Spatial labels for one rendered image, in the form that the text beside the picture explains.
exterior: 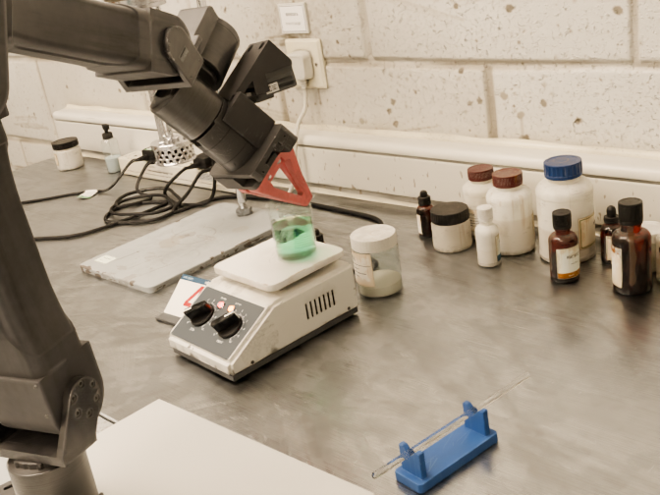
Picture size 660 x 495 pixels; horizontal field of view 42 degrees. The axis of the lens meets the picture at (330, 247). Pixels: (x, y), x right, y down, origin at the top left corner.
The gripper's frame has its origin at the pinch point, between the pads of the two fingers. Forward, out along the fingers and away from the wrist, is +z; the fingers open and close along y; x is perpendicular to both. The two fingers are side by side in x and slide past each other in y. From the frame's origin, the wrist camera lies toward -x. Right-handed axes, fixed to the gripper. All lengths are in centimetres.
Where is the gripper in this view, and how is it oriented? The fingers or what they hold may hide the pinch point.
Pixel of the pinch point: (303, 197)
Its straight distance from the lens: 96.3
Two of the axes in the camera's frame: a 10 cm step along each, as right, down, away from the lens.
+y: -5.6, -0.7, 8.3
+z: 6.8, 5.3, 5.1
